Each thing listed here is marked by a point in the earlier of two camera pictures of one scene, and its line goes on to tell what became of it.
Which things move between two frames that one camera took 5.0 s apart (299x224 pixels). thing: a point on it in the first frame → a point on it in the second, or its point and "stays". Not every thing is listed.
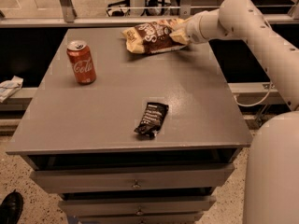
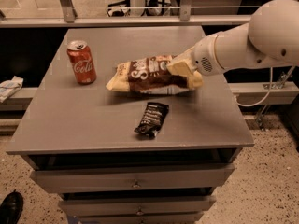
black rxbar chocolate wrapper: (152, 119) stays
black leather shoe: (11, 207) stays
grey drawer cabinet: (131, 138) stays
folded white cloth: (8, 87) stays
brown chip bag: (154, 36) → (152, 76)
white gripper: (193, 28) → (203, 59)
